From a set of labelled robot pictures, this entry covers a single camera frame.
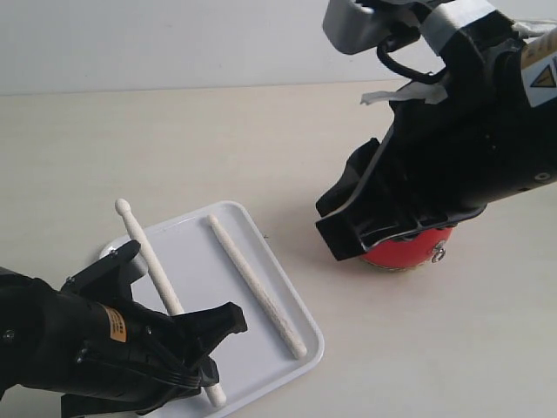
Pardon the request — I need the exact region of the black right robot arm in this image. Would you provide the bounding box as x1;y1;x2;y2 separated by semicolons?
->
316;1;556;260

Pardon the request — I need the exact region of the white wooden drumstick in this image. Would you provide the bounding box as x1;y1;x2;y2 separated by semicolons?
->
206;214;307;360
114;198;227;407

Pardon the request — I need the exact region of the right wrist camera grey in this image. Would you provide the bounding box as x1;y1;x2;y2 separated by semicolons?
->
322;0;419;55

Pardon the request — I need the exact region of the small red drum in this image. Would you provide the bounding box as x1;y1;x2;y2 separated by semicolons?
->
360;227;453;270

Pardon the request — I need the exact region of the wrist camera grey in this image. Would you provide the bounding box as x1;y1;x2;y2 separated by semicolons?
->
60;241;149;301
322;0;419;55

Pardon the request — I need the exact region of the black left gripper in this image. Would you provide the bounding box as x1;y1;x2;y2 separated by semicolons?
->
1;270;248;416

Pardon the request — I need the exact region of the thin black cable right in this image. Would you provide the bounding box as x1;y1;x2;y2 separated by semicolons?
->
376;37;449;86

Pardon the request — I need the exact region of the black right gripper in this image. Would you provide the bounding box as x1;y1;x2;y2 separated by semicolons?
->
315;8;556;260

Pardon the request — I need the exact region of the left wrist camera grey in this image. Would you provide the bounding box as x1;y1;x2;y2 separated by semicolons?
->
60;241;149;301

